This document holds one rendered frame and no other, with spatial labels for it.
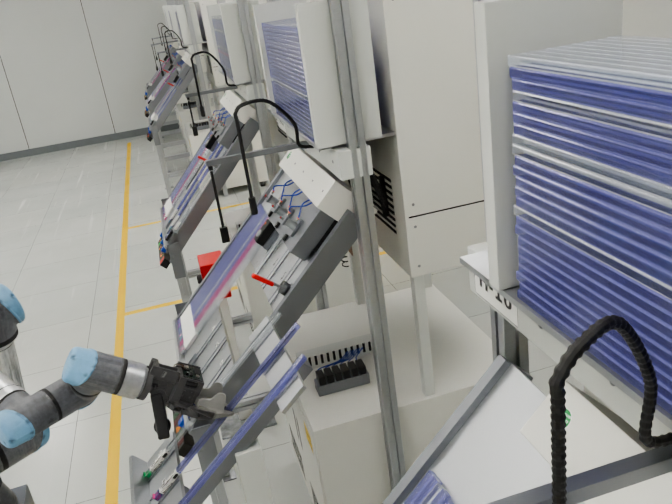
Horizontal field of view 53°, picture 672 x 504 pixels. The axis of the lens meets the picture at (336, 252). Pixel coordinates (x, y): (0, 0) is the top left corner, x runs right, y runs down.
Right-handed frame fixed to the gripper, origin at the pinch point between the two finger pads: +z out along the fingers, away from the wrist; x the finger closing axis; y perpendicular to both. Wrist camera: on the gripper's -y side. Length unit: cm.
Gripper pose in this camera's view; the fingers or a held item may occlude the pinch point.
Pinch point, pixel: (226, 412)
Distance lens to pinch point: 154.9
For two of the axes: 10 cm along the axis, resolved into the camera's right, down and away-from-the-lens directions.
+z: 8.5, 3.3, 4.1
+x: -3.1, -3.3, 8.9
